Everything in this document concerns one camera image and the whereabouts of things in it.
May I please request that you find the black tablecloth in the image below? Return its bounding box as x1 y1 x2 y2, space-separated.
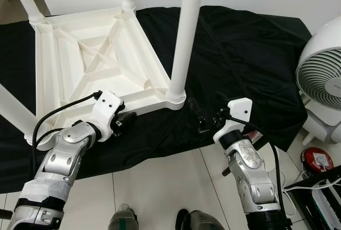
0 5 312 180

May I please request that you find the white power cable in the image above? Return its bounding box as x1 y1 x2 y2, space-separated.
282 177 341 193

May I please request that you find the white standing fan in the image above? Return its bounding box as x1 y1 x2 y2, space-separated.
296 17 341 112

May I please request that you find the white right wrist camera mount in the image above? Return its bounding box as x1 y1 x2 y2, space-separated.
213 98 253 144

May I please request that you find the red round cable reel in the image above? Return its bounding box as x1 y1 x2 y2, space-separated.
301 147 335 173

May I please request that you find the cream plastic children table top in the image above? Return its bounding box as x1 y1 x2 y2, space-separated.
26 6 187 145

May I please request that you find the black box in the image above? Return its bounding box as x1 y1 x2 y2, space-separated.
290 166 341 230

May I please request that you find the grey robot left foot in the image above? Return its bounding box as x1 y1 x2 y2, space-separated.
109 203 139 230

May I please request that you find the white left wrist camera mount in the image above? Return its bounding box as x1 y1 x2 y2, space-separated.
91 91 126 140

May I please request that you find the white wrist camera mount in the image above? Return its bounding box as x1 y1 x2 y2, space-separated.
213 98 253 144
91 91 126 140

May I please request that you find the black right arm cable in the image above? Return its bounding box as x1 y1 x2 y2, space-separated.
229 116 283 209

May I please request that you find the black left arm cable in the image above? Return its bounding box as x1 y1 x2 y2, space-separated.
32 91 103 161

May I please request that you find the grey robot right foot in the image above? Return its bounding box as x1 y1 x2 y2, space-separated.
176 209 224 230

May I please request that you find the grey robot foot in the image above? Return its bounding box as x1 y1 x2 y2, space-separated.
176 209 224 230
109 203 139 230

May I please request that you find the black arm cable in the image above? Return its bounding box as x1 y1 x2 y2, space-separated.
229 116 283 209
32 91 103 161

